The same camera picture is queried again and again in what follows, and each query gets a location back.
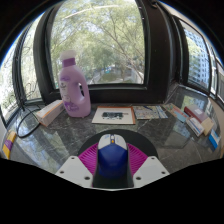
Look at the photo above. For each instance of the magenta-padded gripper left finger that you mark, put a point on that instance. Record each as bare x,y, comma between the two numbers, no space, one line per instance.
74,170

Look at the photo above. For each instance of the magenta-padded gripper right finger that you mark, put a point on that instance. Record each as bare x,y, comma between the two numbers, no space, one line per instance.
150,169

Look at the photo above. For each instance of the blue and white computer mouse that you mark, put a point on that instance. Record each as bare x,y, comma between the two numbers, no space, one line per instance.
112,158

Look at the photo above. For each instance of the pale printed pamphlet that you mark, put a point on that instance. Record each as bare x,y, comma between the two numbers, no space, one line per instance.
149,112

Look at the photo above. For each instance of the white and orange carton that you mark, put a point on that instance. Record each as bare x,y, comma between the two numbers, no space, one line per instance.
50,113

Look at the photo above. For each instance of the white booklet with dark print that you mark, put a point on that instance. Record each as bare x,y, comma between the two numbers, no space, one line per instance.
114,115

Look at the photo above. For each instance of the small blue box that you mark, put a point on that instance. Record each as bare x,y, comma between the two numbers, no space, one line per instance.
214,138

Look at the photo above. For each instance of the red and white book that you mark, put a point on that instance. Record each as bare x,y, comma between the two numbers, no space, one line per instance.
198,116

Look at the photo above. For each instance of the purple detergent bottle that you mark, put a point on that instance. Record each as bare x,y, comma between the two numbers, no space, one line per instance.
74,93

